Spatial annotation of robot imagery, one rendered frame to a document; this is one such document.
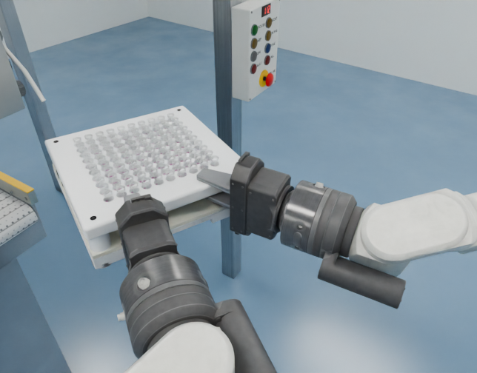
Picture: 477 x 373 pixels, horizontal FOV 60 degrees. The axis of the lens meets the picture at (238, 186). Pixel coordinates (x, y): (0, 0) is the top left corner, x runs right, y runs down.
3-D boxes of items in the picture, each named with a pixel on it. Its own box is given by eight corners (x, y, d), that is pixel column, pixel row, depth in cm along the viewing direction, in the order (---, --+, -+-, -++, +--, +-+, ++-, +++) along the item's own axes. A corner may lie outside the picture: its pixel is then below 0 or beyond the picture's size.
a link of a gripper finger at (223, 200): (195, 193, 58) (233, 206, 56) (206, 180, 60) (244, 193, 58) (195, 201, 59) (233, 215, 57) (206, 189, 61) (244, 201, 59)
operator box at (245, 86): (275, 82, 133) (281, -4, 117) (249, 102, 122) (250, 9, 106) (259, 78, 135) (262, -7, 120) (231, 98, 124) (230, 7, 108)
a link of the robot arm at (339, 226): (332, 177, 49) (432, 206, 45) (333, 207, 59) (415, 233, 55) (300, 265, 46) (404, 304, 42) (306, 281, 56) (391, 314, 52)
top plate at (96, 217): (47, 150, 67) (43, 139, 65) (184, 114, 77) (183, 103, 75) (87, 242, 50) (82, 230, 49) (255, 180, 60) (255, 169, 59)
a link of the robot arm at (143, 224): (89, 207, 44) (109, 291, 36) (176, 186, 47) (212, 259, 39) (110, 280, 52) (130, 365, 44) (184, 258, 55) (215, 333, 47)
